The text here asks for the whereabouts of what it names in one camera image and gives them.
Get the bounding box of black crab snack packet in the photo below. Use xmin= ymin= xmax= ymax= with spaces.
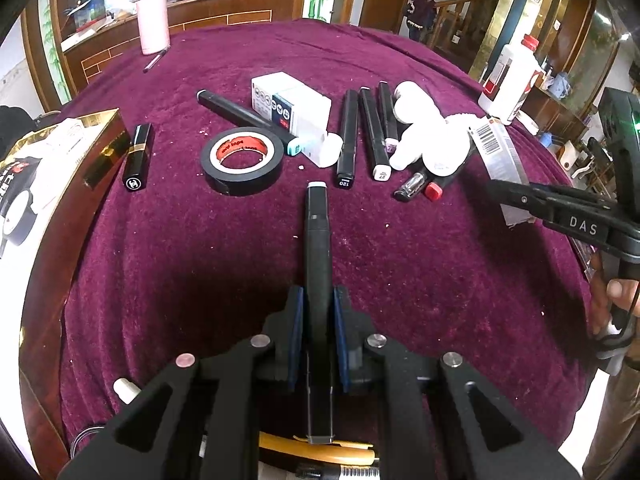
xmin=0 ymin=157 xmax=41 ymax=248

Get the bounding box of pink thermos bottle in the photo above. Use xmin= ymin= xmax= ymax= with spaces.
xmin=136 ymin=0 xmax=171 ymax=56

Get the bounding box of black lipstick tube gold band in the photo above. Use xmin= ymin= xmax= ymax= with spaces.
xmin=122 ymin=123 xmax=156 ymax=192

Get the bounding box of white pictogram box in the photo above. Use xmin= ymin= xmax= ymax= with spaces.
xmin=250 ymin=72 xmax=333 ymax=153

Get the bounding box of black marker white cap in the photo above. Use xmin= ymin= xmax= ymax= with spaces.
xmin=302 ymin=181 xmax=337 ymax=445
xmin=358 ymin=87 xmax=392 ymax=182

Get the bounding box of yellow pen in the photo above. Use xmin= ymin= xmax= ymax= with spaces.
xmin=257 ymin=432 xmax=377 ymax=466

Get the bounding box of wooden staircase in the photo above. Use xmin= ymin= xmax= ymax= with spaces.
xmin=434 ymin=0 xmax=501 ymax=58

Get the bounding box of small fish tank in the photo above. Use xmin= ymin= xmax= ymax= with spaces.
xmin=64 ymin=0 xmax=115 ymax=31

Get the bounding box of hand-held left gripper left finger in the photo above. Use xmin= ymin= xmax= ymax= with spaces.
xmin=57 ymin=285 xmax=306 ymax=480

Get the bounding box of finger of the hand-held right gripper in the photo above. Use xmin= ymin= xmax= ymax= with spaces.
xmin=482 ymin=177 xmax=640 ymax=253

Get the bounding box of grey carton red end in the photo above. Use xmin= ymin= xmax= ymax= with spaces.
xmin=467 ymin=116 xmax=531 ymax=226

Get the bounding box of purple velvet tablecloth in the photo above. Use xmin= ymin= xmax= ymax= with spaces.
xmin=30 ymin=19 xmax=608 ymax=480

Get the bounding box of gold framed panel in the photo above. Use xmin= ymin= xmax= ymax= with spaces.
xmin=470 ymin=0 xmax=601 ymax=86

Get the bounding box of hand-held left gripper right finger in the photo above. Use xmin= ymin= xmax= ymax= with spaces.
xmin=332 ymin=287 xmax=581 ymax=480

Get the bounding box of black marker teal cap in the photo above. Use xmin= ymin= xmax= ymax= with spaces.
xmin=196 ymin=89 xmax=303 ymax=157

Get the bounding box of black bag on chair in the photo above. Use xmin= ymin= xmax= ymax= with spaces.
xmin=0 ymin=104 xmax=51 ymax=133

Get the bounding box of person's right hand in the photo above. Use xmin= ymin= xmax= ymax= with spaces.
xmin=590 ymin=252 xmax=640 ymax=338

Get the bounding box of red lipstick clear cap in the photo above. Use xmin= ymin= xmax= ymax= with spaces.
xmin=394 ymin=171 xmax=446 ymax=203

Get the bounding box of gold gift box white inside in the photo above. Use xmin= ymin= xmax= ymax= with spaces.
xmin=0 ymin=107 xmax=133 ymax=476

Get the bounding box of white liquor bottle red label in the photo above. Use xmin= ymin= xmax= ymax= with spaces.
xmin=477 ymin=34 xmax=541 ymax=126

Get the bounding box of black tape roll red core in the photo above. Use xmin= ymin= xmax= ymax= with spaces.
xmin=200 ymin=127 xmax=284 ymax=197

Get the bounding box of wooden cabinet counter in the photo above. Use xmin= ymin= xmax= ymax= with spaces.
xmin=22 ymin=0 xmax=361 ymax=111

